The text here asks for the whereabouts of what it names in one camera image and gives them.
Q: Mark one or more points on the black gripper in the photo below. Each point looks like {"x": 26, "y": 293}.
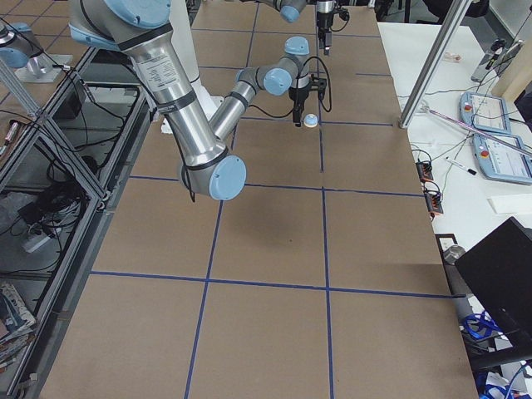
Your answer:
{"x": 298, "y": 96}
{"x": 323, "y": 20}

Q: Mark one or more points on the blue bell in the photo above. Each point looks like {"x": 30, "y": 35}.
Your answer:
{"x": 310, "y": 120}

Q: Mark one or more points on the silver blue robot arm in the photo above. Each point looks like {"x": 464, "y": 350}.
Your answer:
{"x": 291, "y": 10}
{"x": 142, "y": 30}

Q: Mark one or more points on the upper orange circuit board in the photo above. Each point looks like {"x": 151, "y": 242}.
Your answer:
{"x": 424, "y": 170}

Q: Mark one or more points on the orange circuit board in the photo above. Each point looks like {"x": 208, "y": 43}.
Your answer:
{"x": 424, "y": 170}
{"x": 433, "y": 202}

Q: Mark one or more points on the lower orange circuit board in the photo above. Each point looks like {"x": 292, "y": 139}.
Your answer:
{"x": 433, "y": 202}

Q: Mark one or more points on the black marker pen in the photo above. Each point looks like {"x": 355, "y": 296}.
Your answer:
{"x": 461, "y": 166}

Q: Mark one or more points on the upper blue teach pendant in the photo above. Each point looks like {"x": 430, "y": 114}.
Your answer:
{"x": 485, "y": 112}

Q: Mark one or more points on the black laptop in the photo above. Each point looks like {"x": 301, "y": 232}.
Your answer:
{"x": 497, "y": 270}

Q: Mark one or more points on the stack of books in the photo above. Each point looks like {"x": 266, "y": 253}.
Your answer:
{"x": 17, "y": 323}

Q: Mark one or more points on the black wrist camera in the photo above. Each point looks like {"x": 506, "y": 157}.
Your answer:
{"x": 319, "y": 85}
{"x": 343, "y": 13}

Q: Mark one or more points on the aluminium frame post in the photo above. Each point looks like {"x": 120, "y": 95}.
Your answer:
{"x": 452, "y": 21}

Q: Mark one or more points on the white camera pillar with base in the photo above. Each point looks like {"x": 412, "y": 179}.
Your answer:
{"x": 182, "y": 42}

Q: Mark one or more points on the aluminium side rack frame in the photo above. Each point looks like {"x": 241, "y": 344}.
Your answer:
{"x": 60, "y": 168}

